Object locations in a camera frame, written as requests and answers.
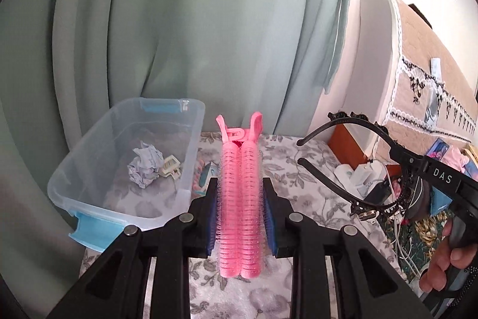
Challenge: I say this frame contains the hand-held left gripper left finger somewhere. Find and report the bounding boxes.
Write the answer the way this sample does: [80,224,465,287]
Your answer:
[48,176,220,319]

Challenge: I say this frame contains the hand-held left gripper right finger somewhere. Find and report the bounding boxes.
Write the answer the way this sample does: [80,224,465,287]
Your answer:
[261,177,434,319]

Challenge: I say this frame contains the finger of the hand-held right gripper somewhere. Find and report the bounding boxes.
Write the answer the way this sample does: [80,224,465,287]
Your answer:
[388,143,430,174]

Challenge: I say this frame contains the pink hair roller clip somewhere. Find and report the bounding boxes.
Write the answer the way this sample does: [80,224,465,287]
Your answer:
[216,112,266,280]

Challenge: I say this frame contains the black toothed headband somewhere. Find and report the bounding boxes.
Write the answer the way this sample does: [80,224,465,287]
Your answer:
[297,111,424,220]

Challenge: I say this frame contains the clear plastic container blue handles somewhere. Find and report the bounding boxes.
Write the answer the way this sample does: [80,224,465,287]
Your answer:
[47,97,206,252]

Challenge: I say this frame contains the person's right hand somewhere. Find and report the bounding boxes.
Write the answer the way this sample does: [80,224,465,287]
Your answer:
[418,222,478,293]

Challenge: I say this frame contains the pink cloth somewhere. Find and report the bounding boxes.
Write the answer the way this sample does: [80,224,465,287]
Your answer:
[447,146,472,168]

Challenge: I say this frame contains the black power adapter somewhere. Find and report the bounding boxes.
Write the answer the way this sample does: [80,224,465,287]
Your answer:
[364,181,393,205]

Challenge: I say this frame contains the white charger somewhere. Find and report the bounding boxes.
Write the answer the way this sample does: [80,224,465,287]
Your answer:
[353,162,375,188]

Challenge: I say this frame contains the grey floral blanket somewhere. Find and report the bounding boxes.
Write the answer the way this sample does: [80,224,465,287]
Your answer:
[80,132,422,319]

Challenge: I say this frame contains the cotton swab pack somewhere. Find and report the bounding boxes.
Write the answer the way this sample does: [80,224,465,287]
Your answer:
[198,161,221,196]

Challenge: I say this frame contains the dark floral cloth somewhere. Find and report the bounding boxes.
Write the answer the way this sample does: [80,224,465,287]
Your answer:
[401,216,451,269]

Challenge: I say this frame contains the wooden nightstand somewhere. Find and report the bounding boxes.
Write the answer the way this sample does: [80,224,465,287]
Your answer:
[327,123,374,164]

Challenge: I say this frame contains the cream hair claw clip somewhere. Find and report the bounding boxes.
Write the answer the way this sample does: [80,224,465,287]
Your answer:
[160,154,183,179]

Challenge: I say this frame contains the crumpled white paper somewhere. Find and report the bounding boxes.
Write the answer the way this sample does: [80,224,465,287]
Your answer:
[127,141,165,189]

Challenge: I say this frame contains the white headboard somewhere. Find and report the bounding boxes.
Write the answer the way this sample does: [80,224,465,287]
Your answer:
[308,0,402,159]

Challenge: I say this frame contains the pale green curtain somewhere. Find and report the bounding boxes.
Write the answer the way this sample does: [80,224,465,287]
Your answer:
[0,0,359,263]

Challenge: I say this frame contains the pastel braided hair tie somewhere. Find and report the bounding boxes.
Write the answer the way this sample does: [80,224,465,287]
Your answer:
[192,160,210,196]

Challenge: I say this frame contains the white cable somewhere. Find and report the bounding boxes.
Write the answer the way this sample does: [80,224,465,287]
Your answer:
[388,218,422,282]

